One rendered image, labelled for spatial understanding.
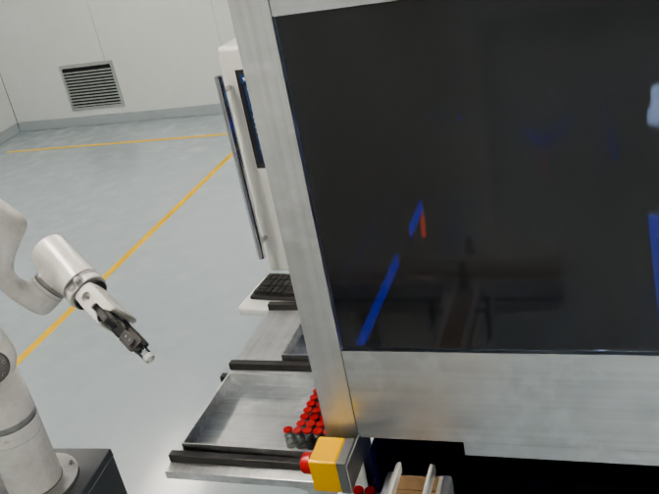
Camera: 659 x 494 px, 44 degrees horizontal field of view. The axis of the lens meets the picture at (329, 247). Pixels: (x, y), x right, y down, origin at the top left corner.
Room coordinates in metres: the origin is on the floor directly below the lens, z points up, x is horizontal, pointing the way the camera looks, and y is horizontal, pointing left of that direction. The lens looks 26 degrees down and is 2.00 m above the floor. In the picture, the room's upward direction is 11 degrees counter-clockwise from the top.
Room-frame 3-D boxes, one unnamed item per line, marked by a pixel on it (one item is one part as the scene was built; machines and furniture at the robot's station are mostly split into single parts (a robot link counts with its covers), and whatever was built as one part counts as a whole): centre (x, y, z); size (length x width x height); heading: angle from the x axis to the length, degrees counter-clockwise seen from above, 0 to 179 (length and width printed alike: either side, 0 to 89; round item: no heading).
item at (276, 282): (2.22, 0.06, 0.82); 0.40 x 0.14 x 0.02; 63
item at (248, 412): (1.51, 0.19, 0.90); 0.34 x 0.26 x 0.04; 68
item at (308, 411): (1.48, 0.11, 0.90); 0.18 x 0.02 x 0.05; 158
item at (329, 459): (1.19, 0.07, 1.00); 0.08 x 0.07 x 0.07; 68
